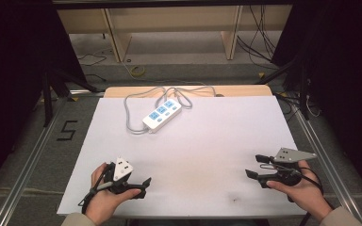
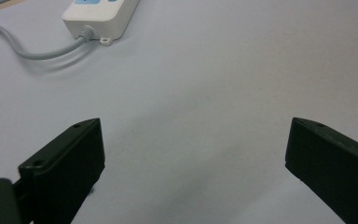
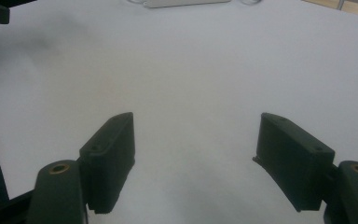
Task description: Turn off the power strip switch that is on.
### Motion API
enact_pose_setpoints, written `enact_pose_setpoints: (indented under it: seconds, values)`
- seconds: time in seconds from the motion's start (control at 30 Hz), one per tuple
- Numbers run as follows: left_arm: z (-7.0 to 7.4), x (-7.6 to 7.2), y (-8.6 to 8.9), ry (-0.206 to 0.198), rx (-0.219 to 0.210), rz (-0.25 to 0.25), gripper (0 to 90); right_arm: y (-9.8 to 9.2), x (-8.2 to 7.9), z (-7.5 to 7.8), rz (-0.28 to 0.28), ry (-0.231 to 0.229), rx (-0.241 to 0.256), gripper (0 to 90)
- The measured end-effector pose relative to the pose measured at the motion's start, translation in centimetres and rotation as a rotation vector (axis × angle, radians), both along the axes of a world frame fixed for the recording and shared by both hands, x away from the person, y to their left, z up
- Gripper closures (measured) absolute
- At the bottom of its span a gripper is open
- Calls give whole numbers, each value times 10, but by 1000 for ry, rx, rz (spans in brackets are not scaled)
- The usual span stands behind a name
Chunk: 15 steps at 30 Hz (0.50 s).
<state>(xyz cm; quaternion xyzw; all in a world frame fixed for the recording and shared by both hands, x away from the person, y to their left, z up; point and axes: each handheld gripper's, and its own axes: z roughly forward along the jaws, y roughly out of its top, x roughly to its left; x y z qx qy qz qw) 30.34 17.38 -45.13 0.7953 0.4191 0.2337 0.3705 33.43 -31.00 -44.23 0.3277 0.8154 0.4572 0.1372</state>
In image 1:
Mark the person's right hand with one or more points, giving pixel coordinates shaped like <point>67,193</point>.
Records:
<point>308,191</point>

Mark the black curtain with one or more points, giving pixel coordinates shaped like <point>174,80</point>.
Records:
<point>15,78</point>
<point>342,78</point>

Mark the white table cover sheet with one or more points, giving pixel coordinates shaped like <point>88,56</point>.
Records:
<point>201,157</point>

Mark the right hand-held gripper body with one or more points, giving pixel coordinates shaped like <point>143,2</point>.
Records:
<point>287,177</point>

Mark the black metal stand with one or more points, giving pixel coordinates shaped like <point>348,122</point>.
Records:
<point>303,91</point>
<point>47,100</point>

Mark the aluminium floor rail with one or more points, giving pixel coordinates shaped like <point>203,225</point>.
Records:
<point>28,163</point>
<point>323,160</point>

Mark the light wooden shelf unit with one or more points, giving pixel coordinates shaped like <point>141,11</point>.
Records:
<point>176,28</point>

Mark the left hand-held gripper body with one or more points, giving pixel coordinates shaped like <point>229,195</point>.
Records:
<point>121,171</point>

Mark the person's left hand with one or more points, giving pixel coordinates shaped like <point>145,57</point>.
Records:
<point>103,202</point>

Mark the white power strip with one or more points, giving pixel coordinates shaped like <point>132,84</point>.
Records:
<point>161,115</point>

